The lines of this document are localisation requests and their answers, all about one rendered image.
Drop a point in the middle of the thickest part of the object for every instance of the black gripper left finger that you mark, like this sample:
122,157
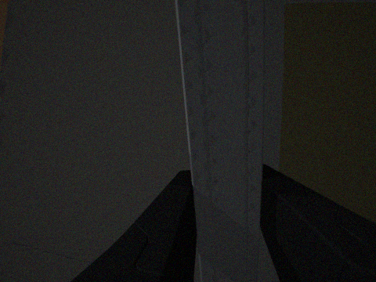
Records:
158,247

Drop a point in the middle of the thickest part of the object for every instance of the grey rectangular picture frame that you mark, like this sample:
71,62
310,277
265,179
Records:
286,83

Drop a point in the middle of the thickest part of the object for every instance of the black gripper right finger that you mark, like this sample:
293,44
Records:
313,239

